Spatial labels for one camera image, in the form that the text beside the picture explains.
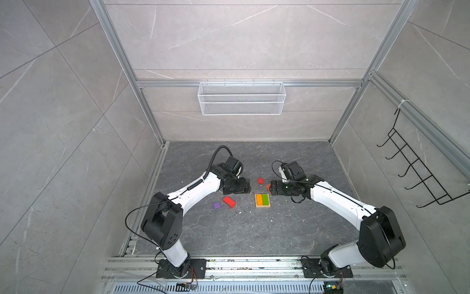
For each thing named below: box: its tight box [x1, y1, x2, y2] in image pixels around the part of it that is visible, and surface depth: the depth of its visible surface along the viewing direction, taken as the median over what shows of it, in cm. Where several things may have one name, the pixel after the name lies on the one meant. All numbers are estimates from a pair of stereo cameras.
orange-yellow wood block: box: [256, 193, 264, 206], surface depth 94 cm
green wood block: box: [261, 193, 270, 206], surface depth 93 cm
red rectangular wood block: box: [222, 196, 236, 209], surface depth 94 cm
